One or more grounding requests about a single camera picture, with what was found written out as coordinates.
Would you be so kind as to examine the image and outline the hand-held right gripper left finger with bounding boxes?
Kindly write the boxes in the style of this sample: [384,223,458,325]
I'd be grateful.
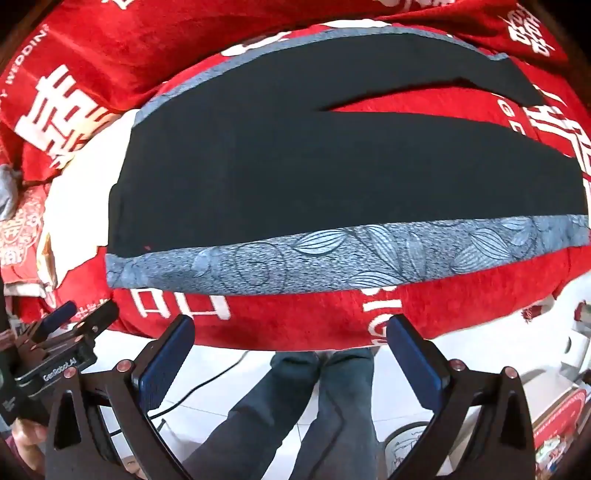
[44,315,195,480]

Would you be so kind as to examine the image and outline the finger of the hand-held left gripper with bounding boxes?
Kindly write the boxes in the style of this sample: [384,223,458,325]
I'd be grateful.
[34,301,78,340]
[65,300,121,342]

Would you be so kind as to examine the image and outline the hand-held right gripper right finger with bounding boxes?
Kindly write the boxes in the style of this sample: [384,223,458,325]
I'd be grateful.
[387,315,537,480]

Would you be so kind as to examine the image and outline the black pants with grey trim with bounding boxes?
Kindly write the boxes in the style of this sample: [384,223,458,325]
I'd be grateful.
[105,25,591,296]

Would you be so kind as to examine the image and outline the person's left hand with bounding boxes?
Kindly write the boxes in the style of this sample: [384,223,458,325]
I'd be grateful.
[10,421,49,478]

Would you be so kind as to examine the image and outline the white round container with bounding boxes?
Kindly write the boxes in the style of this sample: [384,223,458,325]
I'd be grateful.
[379,421,437,480]

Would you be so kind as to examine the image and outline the red patterned pillow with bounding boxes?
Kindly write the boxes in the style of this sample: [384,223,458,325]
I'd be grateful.
[0,189,49,284]

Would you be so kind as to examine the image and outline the person's legs in jeans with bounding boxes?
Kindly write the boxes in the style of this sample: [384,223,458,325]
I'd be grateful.
[182,348,393,480]

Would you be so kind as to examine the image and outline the white cloth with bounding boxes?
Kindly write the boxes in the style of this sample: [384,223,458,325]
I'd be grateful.
[39,113,139,287]

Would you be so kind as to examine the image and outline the grey cloth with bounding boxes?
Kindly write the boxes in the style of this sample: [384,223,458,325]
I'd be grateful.
[0,164,24,222]

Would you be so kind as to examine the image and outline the red cardboard box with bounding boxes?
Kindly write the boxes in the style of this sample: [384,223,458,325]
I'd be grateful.
[531,385,589,480]

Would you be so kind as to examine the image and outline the white furniture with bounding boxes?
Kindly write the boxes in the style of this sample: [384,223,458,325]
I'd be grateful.
[556,300,591,384]

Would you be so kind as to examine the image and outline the red printed blanket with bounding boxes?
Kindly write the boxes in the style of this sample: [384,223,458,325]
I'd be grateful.
[0,0,591,349]

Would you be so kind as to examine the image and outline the black cable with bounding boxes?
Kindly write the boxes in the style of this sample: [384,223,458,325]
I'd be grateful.
[104,351,252,437]

